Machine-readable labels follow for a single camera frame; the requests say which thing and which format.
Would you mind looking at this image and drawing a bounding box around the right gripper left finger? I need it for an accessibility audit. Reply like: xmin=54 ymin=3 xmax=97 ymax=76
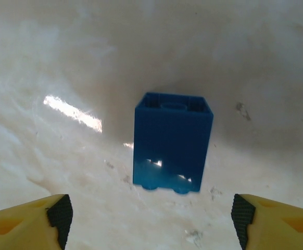
xmin=0 ymin=194 xmax=73 ymax=250

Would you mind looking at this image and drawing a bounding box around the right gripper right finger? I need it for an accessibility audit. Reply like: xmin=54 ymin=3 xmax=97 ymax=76
xmin=231 ymin=193 xmax=303 ymax=250

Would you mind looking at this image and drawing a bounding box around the blue square lego brick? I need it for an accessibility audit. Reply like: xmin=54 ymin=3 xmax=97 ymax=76
xmin=132 ymin=92 xmax=214 ymax=195

